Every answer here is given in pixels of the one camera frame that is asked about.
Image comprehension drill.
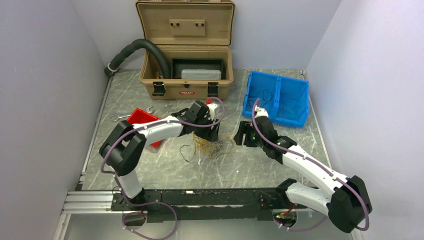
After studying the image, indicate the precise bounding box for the black corrugated hose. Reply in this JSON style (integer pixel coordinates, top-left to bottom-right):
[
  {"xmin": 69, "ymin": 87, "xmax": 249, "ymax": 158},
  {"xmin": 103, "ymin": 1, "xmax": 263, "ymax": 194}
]
[{"xmin": 104, "ymin": 38, "xmax": 171, "ymax": 80}]

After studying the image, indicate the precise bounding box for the tan tool case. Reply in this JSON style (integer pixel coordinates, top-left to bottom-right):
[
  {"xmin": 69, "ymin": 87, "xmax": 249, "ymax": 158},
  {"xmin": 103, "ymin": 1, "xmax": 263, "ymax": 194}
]
[{"xmin": 135, "ymin": 0, "xmax": 236, "ymax": 100}]

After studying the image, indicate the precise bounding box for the blue bin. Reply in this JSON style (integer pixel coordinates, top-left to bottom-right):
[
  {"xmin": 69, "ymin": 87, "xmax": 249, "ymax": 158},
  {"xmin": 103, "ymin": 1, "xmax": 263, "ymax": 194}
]
[
  {"xmin": 275, "ymin": 77, "xmax": 309, "ymax": 128},
  {"xmin": 241, "ymin": 71, "xmax": 282, "ymax": 122}
]

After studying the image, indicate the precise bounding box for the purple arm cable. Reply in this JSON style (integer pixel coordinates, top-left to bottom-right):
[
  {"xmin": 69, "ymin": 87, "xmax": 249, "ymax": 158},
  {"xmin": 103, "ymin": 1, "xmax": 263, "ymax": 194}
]
[
  {"xmin": 251, "ymin": 98, "xmax": 370, "ymax": 233},
  {"xmin": 99, "ymin": 96, "xmax": 225, "ymax": 240}
]

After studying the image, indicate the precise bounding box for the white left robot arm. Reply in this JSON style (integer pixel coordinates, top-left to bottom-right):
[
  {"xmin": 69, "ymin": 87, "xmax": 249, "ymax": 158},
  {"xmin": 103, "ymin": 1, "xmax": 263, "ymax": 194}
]
[{"xmin": 99, "ymin": 98, "xmax": 225, "ymax": 210}]

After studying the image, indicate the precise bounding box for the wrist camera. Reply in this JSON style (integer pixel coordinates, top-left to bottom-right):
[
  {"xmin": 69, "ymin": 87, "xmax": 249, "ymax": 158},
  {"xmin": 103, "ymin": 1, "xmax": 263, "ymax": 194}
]
[
  {"xmin": 253, "ymin": 106, "xmax": 269, "ymax": 118},
  {"xmin": 205, "ymin": 98, "xmax": 219, "ymax": 121}
]

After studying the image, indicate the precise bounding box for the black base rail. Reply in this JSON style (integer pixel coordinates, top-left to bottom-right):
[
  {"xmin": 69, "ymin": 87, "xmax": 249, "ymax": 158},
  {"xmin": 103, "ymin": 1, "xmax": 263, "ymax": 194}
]
[{"xmin": 110, "ymin": 188, "xmax": 293, "ymax": 223}]

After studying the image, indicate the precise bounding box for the blue bin right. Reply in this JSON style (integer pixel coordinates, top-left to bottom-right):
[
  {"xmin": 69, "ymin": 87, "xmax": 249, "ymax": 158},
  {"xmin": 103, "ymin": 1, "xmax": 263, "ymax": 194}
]
[{"xmin": 275, "ymin": 77, "xmax": 309, "ymax": 128}]

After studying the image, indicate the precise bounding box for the black tray in case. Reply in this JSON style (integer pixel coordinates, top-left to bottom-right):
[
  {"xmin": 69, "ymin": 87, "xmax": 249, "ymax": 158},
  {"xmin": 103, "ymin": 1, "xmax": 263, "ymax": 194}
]
[{"xmin": 171, "ymin": 57, "xmax": 227, "ymax": 79}]

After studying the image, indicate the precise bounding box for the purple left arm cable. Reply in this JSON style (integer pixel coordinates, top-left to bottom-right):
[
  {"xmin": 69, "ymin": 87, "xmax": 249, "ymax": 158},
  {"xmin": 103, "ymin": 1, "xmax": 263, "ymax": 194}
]
[{"xmin": 99, "ymin": 96, "xmax": 225, "ymax": 240}]

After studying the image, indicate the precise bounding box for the silver wrench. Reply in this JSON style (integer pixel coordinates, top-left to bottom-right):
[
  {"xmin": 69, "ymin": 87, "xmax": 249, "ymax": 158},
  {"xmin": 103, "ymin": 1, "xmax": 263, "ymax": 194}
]
[{"xmin": 109, "ymin": 106, "xmax": 155, "ymax": 122}]

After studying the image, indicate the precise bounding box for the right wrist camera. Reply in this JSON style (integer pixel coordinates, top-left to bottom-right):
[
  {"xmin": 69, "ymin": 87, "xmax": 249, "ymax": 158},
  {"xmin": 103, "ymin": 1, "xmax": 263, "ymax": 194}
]
[{"xmin": 253, "ymin": 106, "xmax": 269, "ymax": 118}]

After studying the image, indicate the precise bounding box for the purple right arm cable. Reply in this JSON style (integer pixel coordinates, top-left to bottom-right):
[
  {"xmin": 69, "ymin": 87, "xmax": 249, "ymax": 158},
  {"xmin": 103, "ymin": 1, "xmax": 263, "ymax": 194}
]
[{"xmin": 251, "ymin": 98, "xmax": 370, "ymax": 233}]

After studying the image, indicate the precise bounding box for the grey plastic box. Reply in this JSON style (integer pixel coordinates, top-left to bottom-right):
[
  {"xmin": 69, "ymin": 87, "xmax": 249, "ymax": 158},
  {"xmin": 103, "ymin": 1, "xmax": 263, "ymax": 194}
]
[{"xmin": 181, "ymin": 69, "xmax": 222, "ymax": 80}]

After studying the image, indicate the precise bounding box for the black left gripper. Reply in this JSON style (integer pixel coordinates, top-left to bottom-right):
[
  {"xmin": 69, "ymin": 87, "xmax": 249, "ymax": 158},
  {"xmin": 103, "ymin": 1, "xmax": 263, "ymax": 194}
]
[{"xmin": 193, "ymin": 115, "xmax": 221, "ymax": 143}]

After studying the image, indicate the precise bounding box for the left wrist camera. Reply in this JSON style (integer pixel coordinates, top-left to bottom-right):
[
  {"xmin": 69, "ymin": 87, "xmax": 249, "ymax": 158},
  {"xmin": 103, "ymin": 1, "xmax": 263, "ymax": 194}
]
[{"xmin": 205, "ymin": 98, "xmax": 219, "ymax": 121}]

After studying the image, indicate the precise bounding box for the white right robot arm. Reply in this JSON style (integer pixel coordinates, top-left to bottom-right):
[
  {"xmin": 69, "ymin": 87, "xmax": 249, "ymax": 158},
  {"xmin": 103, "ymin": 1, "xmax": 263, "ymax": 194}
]
[{"xmin": 233, "ymin": 115, "xmax": 373, "ymax": 233}]

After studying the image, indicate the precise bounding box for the red bin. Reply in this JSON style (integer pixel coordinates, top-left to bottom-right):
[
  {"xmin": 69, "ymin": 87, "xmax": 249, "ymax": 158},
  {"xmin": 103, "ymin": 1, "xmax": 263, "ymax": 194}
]
[{"xmin": 126, "ymin": 108, "xmax": 164, "ymax": 149}]

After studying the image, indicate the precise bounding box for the yellow wire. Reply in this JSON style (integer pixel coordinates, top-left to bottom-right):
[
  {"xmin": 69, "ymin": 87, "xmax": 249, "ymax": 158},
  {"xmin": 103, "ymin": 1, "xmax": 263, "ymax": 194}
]
[{"xmin": 192, "ymin": 134, "xmax": 238, "ymax": 159}]

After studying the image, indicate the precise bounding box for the blue bin left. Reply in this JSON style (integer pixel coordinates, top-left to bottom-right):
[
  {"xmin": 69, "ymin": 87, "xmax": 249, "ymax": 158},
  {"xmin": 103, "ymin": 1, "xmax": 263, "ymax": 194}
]
[{"xmin": 241, "ymin": 71, "xmax": 282, "ymax": 122}]

